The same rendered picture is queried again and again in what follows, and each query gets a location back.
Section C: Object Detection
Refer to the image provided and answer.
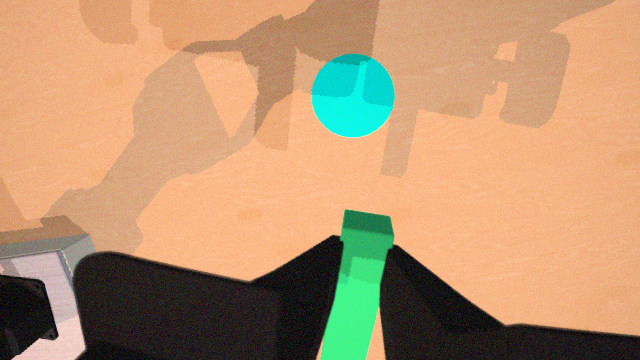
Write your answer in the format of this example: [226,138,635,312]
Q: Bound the green rectangular post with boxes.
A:
[320,209,395,360]

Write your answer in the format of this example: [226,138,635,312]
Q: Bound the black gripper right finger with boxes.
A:
[379,244,640,360]

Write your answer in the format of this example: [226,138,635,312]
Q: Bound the cyan circle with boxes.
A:
[311,53,395,137]

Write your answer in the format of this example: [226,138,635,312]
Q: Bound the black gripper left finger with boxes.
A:
[72,235,344,360]

